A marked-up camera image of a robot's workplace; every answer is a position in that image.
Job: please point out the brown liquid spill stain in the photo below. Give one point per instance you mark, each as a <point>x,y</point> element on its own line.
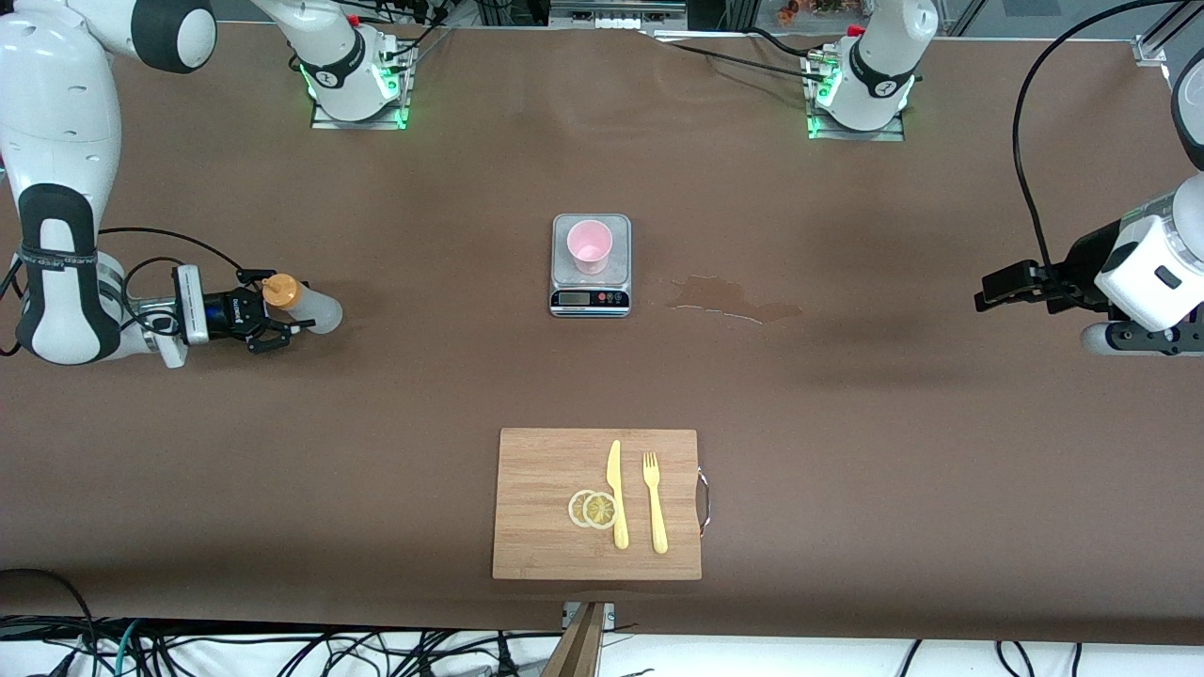
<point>724,296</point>

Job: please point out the translucent sauce bottle orange cap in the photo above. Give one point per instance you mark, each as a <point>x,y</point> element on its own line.
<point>320,308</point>

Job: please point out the white power strip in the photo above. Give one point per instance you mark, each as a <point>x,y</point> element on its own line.
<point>616,17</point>

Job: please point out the silver digital kitchen scale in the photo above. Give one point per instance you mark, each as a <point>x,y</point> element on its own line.
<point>591,299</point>

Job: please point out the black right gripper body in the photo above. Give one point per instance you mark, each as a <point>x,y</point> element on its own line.
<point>224,313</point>

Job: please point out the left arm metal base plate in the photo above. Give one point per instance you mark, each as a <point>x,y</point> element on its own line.
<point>894,134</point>

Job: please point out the wooden cutting board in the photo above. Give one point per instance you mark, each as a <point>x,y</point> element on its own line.
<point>536,489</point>

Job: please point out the small metal bracket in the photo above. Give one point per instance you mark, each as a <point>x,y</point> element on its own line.
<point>609,616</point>

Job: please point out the pink plastic cup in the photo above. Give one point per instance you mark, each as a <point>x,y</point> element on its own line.
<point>590,246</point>

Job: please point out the lemon slice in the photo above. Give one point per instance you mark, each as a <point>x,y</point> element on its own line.
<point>599,510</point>
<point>574,509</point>

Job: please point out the brown table cover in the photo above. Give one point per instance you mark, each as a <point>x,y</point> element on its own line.
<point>282,470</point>

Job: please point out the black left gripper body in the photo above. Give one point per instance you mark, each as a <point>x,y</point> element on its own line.
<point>1079,266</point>

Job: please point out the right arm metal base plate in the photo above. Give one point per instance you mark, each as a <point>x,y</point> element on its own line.
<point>324,122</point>

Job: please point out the yellow plastic knife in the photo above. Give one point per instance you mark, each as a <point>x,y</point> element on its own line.
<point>616,489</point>

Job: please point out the aluminium frame profile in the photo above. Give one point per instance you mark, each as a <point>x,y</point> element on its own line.
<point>1149,47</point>

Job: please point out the yellow plastic fork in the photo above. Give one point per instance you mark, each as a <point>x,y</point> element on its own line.
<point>657,512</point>

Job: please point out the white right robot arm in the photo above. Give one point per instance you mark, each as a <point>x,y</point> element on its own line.
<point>56,113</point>

